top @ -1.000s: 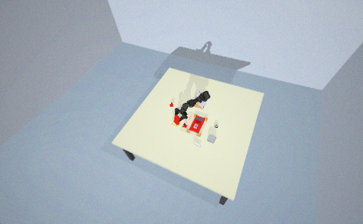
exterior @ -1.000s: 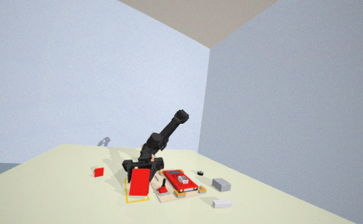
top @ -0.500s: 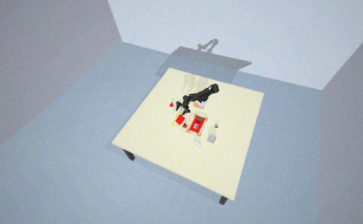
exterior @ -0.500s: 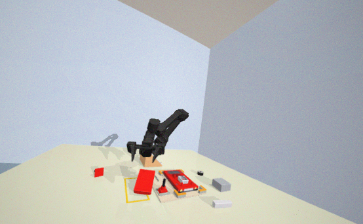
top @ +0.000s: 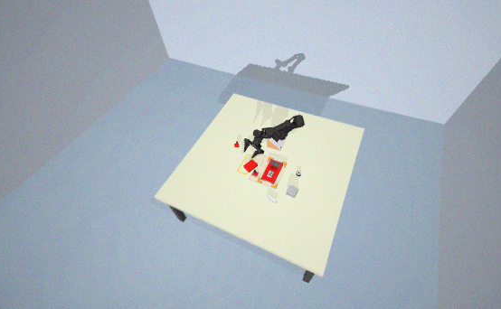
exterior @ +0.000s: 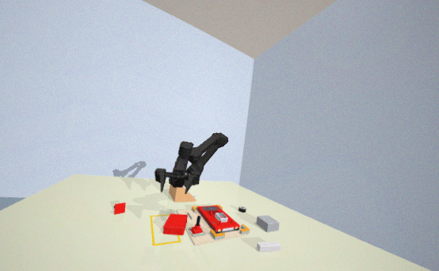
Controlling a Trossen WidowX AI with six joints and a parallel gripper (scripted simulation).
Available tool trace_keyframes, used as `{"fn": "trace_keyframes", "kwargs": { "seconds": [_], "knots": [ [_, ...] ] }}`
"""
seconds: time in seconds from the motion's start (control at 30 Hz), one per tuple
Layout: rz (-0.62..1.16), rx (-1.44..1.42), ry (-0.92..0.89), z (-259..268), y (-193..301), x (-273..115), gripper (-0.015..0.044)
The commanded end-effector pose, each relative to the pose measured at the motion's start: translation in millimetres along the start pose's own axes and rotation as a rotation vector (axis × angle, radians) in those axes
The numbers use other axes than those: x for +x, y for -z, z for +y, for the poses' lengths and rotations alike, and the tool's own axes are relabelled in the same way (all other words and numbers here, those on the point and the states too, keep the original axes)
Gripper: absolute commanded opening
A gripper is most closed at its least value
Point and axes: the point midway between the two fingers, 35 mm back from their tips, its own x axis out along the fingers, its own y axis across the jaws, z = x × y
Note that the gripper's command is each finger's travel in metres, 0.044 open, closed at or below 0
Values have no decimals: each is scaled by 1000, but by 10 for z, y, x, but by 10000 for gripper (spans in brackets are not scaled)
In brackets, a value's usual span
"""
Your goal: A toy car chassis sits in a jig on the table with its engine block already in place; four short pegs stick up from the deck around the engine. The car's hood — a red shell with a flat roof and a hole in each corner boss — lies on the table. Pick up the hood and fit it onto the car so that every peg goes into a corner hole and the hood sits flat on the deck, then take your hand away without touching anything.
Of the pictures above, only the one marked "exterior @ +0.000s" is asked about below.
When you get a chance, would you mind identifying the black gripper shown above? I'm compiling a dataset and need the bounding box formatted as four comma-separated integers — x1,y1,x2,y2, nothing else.
155,161,200,194

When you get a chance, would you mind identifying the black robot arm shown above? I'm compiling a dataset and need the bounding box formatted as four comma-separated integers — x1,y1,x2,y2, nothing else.
169,132,228,188

